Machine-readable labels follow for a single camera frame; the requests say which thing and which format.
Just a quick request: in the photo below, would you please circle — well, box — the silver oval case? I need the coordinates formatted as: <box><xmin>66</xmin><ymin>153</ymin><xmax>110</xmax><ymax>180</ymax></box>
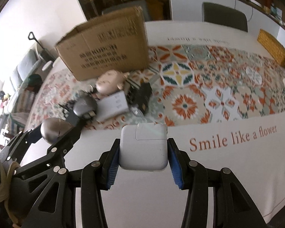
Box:
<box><xmin>40</xmin><ymin>117</ymin><xmax>73</xmax><ymax>145</ymax></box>

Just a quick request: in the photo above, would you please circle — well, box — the grey triangular earbud case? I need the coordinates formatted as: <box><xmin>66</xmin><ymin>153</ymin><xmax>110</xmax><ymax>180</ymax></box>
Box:
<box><xmin>73</xmin><ymin>96</ymin><xmax>98</xmax><ymax>119</ymax></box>

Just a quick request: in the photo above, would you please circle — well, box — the white square power adapter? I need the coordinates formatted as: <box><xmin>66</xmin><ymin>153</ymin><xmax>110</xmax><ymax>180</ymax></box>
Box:
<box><xmin>119</xmin><ymin>123</ymin><xmax>168</xmax><ymax>171</ymax></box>

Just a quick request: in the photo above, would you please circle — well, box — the black power adapter with cable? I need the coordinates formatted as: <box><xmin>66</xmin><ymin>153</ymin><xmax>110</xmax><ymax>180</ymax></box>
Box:
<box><xmin>58</xmin><ymin>100</ymin><xmax>85</xmax><ymax>130</ymax></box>

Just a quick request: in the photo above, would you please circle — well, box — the grey sofa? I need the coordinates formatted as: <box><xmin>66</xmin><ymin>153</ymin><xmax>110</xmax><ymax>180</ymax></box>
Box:
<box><xmin>8</xmin><ymin>49</ymin><xmax>42</xmax><ymax>95</ymax></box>

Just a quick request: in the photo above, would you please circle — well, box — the white cylindrical air purifier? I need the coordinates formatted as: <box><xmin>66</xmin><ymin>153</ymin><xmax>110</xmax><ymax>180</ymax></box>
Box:
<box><xmin>42</xmin><ymin>61</ymin><xmax>53</xmax><ymax>72</ymax></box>

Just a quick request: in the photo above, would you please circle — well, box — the upright vacuum cleaner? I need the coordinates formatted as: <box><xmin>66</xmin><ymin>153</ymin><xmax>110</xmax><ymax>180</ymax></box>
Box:
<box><xmin>28</xmin><ymin>31</ymin><xmax>55</xmax><ymax>62</ymax></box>

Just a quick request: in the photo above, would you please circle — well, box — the white rectangular power strip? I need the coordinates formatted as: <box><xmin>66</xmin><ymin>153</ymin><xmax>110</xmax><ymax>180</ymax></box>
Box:
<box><xmin>96</xmin><ymin>91</ymin><xmax>129</xmax><ymax>122</ymax></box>

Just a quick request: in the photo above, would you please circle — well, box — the pink round device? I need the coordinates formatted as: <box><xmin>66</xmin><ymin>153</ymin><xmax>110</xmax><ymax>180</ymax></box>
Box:
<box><xmin>96</xmin><ymin>70</ymin><xmax>129</xmax><ymax>96</ymax></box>

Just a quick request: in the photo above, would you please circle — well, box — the patterned table runner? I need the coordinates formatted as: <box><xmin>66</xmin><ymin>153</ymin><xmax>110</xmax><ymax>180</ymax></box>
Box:
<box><xmin>25</xmin><ymin>44</ymin><xmax>285</xmax><ymax>131</ymax></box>

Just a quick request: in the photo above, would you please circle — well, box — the black rectangular charger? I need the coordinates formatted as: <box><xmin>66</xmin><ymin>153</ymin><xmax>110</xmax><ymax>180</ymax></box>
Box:
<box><xmin>129</xmin><ymin>82</ymin><xmax>152</xmax><ymax>117</ymax></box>

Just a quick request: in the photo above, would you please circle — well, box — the brown cardboard box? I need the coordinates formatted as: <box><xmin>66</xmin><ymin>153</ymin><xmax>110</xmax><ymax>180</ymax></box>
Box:
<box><xmin>55</xmin><ymin>6</ymin><xmax>149</xmax><ymax>81</ymax></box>

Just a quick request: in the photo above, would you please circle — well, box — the woven wicker tissue box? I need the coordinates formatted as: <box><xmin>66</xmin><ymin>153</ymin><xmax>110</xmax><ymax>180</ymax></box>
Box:
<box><xmin>257</xmin><ymin>29</ymin><xmax>285</xmax><ymax>68</ymax></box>

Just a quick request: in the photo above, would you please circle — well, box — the right dark dining chair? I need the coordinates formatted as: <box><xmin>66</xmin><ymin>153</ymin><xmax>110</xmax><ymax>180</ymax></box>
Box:
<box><xmin>202</xmin><ymin>2</ymin><xmax>248</xmax><ymax>32</ymax></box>

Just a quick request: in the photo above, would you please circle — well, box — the dark dining chair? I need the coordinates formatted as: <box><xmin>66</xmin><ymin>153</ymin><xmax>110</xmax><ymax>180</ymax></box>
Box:
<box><xmin>202</xmin><ymin>2</ymin><xmax>248</xmax><ymax>32</ymax></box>
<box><xmin>102</xmin><ymin>0</ymin><xmax>151</xmax><ymax>22</ymax></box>

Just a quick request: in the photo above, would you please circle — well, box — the left dark dining chair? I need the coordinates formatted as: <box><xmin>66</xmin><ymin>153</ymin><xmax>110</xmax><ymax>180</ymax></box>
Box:
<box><xmin>102</xmin><ymin>0</ymin><xmax>151</xmax><ymax>22</ymax></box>

